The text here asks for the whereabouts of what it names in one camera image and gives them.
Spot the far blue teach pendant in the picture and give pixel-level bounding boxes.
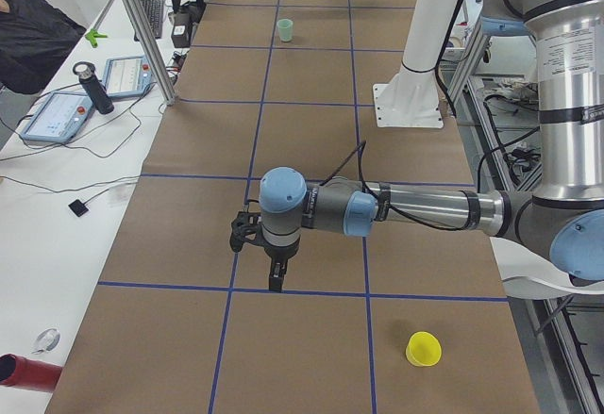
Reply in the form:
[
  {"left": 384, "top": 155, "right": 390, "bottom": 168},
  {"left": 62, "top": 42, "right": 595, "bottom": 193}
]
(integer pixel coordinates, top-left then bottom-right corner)
[{"left": 102, "top": 56, "right": 154, "bottom": 100}]

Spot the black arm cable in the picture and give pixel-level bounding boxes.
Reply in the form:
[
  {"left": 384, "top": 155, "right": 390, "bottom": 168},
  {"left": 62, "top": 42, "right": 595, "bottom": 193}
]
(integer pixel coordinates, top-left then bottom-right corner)
[{"left": 322, "top": 140, "right": 473, "bottom": 232}]

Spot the yellow plastic cup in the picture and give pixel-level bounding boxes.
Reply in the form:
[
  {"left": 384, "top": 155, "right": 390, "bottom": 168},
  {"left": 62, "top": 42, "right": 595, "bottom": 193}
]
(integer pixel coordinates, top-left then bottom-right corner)
[{"left": 405, "top": 331, "right": 442, "bottom": 367}]

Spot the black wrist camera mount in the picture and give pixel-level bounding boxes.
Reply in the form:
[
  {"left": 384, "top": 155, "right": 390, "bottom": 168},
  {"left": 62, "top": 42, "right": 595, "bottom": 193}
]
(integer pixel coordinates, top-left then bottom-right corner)
[{"left": 229, "top": 211, "right": 265, "bottom": 253}]

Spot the near blue teach pendant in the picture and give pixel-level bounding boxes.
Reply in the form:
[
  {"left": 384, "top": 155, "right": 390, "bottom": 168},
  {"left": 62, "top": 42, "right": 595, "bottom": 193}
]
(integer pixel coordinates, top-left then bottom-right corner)
[{"left": 20, "top": 92, "right": 93, "bottom": 144}]

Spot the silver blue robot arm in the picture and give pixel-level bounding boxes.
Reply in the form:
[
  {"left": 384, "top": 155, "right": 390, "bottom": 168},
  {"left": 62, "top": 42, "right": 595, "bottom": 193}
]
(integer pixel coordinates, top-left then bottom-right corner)
[{"left": 230, "top": 0, "right": 603, "bottom": 291}]

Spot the brown paper table cover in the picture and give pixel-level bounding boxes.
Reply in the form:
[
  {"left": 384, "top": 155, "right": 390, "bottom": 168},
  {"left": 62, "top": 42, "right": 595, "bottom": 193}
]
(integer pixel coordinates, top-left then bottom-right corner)
[{"left": 47, "top": 0, "right": 539, "bottom": 413}]

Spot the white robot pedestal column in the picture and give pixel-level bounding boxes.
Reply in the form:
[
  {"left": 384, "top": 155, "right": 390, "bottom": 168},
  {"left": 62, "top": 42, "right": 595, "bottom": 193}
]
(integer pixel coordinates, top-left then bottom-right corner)
[{"left": 373, "top": 0, "right": 459, "bottom": 129}]

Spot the red cylinder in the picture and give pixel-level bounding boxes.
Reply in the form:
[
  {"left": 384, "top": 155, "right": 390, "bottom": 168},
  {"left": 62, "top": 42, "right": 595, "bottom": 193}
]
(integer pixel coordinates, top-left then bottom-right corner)
[{"left": 1, "top": 354, "right": 63, "bottom": 393}]

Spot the person in black jacket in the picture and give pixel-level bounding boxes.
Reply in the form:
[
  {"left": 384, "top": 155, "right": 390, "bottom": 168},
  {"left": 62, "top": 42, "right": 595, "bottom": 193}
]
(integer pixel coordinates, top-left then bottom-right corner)
[{"left": 1, "top": 0, "right": 86, "bottom": 94}]

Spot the black water bottle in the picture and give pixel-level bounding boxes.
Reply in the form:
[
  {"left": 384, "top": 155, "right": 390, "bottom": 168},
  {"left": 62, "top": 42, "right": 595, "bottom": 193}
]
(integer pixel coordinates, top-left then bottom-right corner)
[{"left": 72, "top": 61, "right": 114, "bottom": 114}]

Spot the blue teach pendant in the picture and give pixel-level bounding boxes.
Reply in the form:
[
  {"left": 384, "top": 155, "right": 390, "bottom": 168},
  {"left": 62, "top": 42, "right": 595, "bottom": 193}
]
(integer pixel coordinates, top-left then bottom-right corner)
[
  {"left": 20, "top": 92, "right": 93, "bottom": 144},
  {"left": 102, "top": 56, "right": 154, "bottom": 100}
]

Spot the clear round lid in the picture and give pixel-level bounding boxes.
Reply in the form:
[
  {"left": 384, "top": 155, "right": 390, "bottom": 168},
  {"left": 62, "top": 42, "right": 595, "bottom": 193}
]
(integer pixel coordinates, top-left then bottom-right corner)
[{"left": 32, "top": 328, "right": 61, "bottom": 355}]

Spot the black box with label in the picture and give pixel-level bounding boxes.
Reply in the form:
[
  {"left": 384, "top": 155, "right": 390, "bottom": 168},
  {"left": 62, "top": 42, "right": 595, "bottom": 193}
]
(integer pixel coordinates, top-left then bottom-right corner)
[{"left": 171, "top": 5, "right": 197, "bottom": 48}]

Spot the aluminium frame post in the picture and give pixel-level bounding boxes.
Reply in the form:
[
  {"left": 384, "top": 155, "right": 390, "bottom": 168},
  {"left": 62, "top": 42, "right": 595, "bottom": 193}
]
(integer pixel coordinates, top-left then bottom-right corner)
[{"left": 122, "top": 0, "right": 176, "bottom": 106}]

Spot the black keyboard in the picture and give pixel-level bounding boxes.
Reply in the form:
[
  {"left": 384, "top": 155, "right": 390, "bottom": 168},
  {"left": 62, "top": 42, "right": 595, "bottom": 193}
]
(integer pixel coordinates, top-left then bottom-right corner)
[{"left": 140, "top": 0, "right": 164, "bottom": 39}]

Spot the green plastic clip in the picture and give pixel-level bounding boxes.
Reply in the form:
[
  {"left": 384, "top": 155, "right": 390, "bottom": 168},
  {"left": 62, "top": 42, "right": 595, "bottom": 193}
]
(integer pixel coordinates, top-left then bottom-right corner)
[{"left": 85, "top": 28, "right": 108, "bottom": 48}]

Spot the small black square device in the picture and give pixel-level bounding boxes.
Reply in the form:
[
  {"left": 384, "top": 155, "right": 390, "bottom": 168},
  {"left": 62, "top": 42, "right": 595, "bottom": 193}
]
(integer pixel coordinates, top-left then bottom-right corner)
[{"left": 68, "top": 199, "right": 89, "bottom": 217}]

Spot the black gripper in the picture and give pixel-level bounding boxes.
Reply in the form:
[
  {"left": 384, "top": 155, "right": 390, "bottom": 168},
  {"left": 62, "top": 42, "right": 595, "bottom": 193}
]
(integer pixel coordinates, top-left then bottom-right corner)
[{"left": 265, "top": 243, "right": 299, "bottom": 291}]

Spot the light green plastic cup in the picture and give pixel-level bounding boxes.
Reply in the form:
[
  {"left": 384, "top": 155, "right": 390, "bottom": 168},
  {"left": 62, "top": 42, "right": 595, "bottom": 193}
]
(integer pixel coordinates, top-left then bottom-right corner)
[{"left": 277, "top": 18, "right": 294, "bottom": 42}]

